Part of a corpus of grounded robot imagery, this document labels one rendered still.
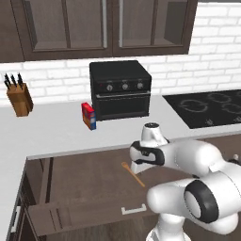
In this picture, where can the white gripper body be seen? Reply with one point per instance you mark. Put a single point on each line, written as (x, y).
(140, 167)

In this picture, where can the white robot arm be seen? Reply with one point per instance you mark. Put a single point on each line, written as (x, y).
(200, 169)

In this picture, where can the wooden spoon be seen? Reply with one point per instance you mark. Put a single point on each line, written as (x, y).
(135, 177)

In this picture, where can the open brown drawer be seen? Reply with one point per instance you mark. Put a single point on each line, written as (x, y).
(88, 185)

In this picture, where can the red and blue box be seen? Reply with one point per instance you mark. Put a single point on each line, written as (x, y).
(89, 116)

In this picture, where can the black toaster oven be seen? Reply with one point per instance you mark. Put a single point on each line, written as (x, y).
(120, 91)

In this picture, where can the black hob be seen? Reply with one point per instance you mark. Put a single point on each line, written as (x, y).
(207, 108)

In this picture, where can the brown base cupboard front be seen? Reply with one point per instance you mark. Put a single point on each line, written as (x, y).
(19, 219)

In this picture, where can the wooden knife block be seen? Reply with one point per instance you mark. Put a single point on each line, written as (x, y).
(20, 101)

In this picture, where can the brown glass cupboard door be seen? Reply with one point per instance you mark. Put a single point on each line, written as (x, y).
(67, 28)
(153, 26)

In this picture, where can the plain brown cupboard door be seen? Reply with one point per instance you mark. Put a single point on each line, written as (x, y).
(9, 31)

